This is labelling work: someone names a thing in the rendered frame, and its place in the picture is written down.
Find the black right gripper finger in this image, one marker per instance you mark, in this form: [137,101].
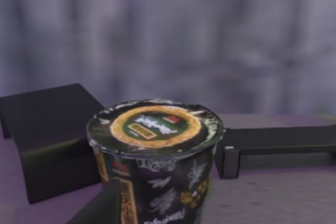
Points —
[99,205]

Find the black instant noodle cup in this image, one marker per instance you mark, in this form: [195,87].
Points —
[162,161]

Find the black curved stand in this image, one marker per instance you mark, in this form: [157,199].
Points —
[50,140]

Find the black low rack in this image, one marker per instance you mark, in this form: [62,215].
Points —
[275,140]

